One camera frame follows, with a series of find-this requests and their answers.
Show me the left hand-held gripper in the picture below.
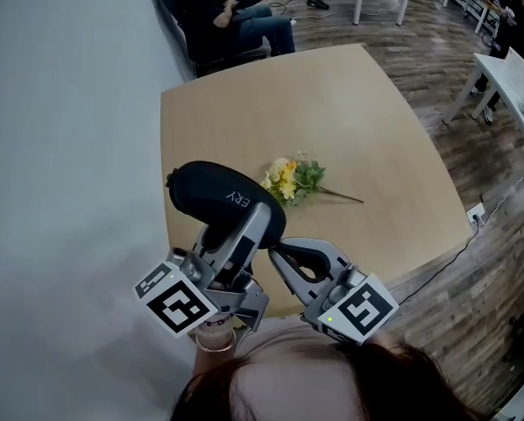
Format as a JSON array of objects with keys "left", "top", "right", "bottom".
[{"left": 133, "top": 202, "right": 274, "bottom": 339}]

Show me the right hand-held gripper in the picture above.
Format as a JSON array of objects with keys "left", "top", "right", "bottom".
[{"left": 268, "top": 236, "right": 400, "bottom": 348}]

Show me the black zippered pouch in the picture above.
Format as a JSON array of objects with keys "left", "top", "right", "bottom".
[{"left": 165, "top": 160, "right": 287, "bottom": 250}]

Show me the person's left forearm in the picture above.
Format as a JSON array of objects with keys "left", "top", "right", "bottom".
[{"left": 190, "top": 318, "right": 239, "bottom": 379}]

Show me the yellow artificial flower bouquet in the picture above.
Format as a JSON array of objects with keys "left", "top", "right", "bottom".
[{"left": 259, "top": 150, "right": 365, "bottom": 209}]

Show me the person's pink shirt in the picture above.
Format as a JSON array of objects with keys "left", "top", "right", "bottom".
[{"left": 233, "top": 318, "right": 377, "bottom": 421}]

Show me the white power strip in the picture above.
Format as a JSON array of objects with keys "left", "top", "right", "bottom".
[{"left": 465, "top": 203, "right": 487, "bottom": 225}]

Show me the black chair row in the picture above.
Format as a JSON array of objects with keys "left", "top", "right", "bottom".
[{"left": 145, "top": 0, "right": 272, "bottom": 81}]

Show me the long white table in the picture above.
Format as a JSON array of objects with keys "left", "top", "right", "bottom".
[{"left": 442, "top": 46, "right": 524, "bottom": 167}]

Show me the pink bead bracelet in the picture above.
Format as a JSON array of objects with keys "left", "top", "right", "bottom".
[{"left": 198, "top": 325, "right": 237, "bottom": 340}]

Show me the gold bangle bracelet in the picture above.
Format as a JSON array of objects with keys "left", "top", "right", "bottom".
[{"left": 195, "top": 330, "right": 237, "bottom": 353}]

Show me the black cable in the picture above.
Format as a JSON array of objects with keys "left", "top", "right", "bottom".
[{"left": 392, "top": 219, "right": 482, "bottom": 307}]

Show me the white cable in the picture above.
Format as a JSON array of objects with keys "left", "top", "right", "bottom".
[{"left": 483, "top": 176, "right": 524, "bottom": 225}]

